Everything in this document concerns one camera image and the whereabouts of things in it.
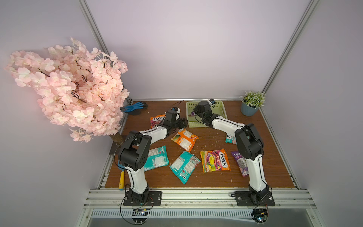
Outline green plastic basket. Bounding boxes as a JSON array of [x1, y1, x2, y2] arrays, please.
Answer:
[[186, 100, 227, 128]]

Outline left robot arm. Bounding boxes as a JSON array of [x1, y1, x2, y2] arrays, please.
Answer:
[[118, 107, 188, 204]]

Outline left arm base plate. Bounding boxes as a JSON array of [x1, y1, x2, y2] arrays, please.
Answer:
[[123, 191, 162, 207]]

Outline blue black work glove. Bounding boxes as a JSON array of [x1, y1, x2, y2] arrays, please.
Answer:
[[120, 102, 148, 115]]

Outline pink artificial blossom tree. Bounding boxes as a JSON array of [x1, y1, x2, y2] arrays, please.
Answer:
[[5, 39, 129, 142]]

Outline yellow pink Fox's candy bag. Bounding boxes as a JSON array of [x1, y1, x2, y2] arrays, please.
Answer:
[[200, 149, 231, 173]]

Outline orange candy bag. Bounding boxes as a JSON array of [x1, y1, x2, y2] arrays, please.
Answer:
[[171, 129, 199, 152]]

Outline small potted green plant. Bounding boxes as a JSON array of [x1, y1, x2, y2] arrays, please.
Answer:
[[241, 91, 266, 116]]

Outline blue yellow garden fork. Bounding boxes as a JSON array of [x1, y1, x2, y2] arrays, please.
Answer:
[[117, 163, 125, 191]]

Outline left controller board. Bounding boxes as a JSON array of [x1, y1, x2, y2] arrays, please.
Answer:
[[131, 209, 149, 225]]

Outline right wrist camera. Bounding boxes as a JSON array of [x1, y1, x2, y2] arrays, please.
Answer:
[[209, 98, 216, 106]]

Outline teal Fox's candy bag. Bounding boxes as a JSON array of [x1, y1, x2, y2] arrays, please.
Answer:
[[225, 133, 236, 145]]

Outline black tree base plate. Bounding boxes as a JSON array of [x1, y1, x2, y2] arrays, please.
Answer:
[[109, 133, 126, 155]]

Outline controller board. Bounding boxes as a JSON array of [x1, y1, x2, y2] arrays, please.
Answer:
[[251, 209, 268, 224], [131, 209, 149, 225]]

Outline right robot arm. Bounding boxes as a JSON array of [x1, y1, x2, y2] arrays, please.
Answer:
[[193, 99, 273, 204]]

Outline purple candy bag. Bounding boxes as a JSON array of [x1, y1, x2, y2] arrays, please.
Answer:
[[188, 111, 196, 117], [231, 151, 249, 177]]

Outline right controller board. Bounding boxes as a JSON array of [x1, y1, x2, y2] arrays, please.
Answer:
[[251, 209, 268, 224]]

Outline red Fox's candy bag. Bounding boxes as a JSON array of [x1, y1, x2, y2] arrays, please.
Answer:
[[150, 114, 165, 129]]

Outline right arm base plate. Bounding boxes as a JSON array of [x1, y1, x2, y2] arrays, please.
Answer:
[[231, 189, 276, 207]]

